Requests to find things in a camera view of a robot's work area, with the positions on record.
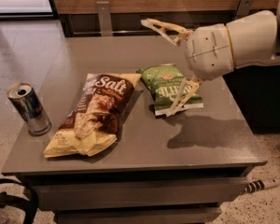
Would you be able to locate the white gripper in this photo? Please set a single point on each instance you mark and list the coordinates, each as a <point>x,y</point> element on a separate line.
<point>208,51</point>

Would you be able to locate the brown sea salt chip bag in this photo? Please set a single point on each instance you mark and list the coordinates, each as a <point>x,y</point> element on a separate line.
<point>93,125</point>

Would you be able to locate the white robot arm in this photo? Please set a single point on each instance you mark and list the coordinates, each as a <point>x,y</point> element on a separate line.
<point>255,39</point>

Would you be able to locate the green kettle chip bag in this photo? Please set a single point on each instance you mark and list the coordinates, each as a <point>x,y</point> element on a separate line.
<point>163,81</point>

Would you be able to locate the silver blue redbull can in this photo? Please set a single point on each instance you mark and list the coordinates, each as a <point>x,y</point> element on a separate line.
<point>22,95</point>

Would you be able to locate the white power strip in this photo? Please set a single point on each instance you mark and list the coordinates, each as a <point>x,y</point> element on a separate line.
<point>261,185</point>

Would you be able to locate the grey cabinet lower drawer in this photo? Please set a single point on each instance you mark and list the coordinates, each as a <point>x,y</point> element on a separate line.
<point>164,216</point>

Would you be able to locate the grey cabinet drawer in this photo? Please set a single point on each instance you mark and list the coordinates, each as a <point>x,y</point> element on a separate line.
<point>164,216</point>
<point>139,194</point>

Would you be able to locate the grey cabinet top drawer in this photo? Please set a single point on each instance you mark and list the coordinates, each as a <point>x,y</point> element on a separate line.
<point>139,194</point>

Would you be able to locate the right metal bracket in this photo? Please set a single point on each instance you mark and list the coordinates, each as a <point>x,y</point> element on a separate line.
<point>243,8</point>

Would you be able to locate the metal bracket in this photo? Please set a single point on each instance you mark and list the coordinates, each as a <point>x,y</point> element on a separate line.
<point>104,18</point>
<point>243,8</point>

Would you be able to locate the left metal bracket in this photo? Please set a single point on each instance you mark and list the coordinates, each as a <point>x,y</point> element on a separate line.
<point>104,18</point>

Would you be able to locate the black strap bag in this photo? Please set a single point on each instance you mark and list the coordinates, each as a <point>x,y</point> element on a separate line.
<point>29,207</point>

